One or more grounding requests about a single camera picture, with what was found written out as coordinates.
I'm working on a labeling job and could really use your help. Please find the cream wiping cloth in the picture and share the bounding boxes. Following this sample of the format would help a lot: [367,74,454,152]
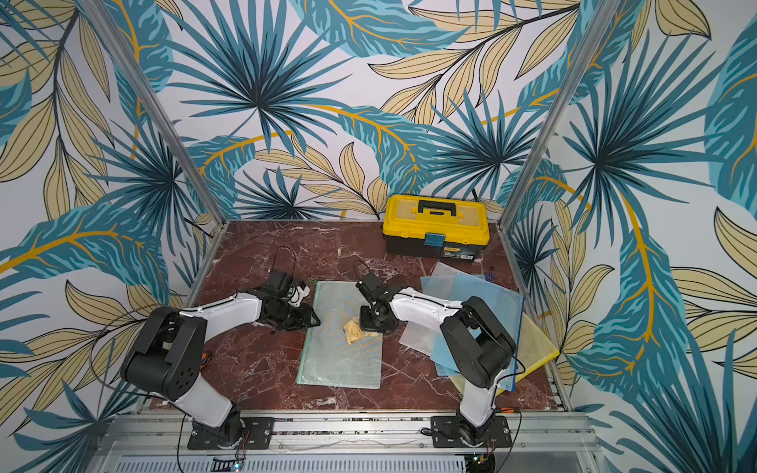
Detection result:
[343,317,380,345]

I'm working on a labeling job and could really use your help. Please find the white blue-edged mesh document bag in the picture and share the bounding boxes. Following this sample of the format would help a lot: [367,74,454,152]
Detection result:
[399,262,462,356]

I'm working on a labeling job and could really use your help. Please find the light blue mesh document bag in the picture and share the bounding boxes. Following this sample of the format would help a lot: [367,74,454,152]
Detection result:
[431,273,524,376]

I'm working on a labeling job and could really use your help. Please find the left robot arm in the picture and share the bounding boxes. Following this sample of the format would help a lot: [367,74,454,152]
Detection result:
[120,292,321,430]

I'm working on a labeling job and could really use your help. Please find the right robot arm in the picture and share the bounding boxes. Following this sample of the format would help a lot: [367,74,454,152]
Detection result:
[357,278,516,436]

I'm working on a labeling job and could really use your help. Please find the green-edged mesh document bag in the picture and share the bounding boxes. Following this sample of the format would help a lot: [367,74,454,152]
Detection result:
[296,281,382,389]

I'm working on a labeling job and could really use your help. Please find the orange screwdriver left side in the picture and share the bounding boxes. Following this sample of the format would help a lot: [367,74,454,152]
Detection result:
[200,352,212,370]

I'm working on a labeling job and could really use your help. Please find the yellow black toolbox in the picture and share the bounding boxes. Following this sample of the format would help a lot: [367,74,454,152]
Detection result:
[382,194,490,261]

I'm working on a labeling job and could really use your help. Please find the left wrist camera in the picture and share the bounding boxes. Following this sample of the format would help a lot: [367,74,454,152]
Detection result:
[252,269,311,307]

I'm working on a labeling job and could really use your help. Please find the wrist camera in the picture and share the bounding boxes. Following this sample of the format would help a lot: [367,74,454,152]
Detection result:
[356,272,402,305]
[252,269,311,307]

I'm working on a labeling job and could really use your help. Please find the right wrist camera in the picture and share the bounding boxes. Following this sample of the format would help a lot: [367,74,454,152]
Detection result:
[356,272,402,305]

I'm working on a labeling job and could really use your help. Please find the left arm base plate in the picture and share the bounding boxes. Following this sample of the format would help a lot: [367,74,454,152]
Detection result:
[187,417,274,451]

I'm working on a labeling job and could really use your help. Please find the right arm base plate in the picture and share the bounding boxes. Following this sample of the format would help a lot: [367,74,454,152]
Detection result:
[430,415,514,449]

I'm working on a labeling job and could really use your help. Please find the aluminium front rail frame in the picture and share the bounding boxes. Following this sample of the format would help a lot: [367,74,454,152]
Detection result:
[86,410,610,472]

